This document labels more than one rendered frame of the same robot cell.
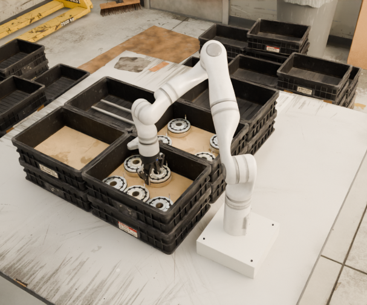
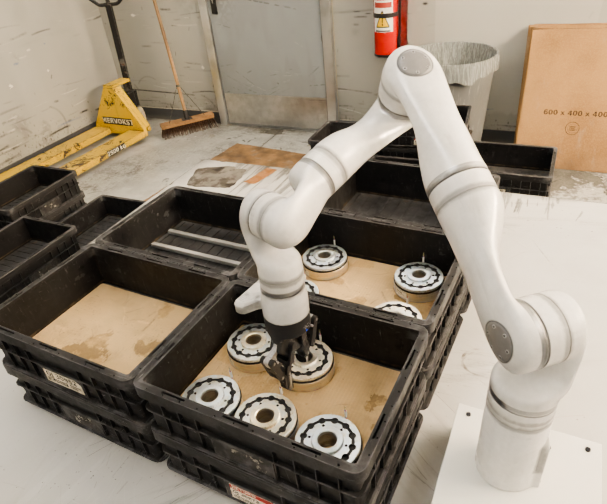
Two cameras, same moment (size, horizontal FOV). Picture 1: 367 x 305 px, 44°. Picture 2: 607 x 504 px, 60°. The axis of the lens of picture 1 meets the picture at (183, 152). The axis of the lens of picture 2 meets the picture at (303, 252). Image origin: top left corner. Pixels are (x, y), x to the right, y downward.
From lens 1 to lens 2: 83 cm
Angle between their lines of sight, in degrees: 7
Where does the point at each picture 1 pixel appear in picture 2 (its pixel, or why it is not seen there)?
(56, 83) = (99, 226)
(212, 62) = (418, 88)
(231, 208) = (515, 431)
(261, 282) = not seen: outside the picture
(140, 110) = (264, 212)
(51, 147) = (73, 328)
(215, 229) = (462, 478)
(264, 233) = (579, 474)
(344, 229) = not seen: hidden behind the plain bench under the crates
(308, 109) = (530, 211)
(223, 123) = (476, 220)
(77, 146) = (127, 320)
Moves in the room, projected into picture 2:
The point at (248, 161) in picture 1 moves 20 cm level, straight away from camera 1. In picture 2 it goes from (566, 309) to (517, 224)
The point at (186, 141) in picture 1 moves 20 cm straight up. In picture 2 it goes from (345, 286) to (340, 206)
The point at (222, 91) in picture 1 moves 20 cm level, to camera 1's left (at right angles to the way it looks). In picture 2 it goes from (457, 148) to (315, 169)
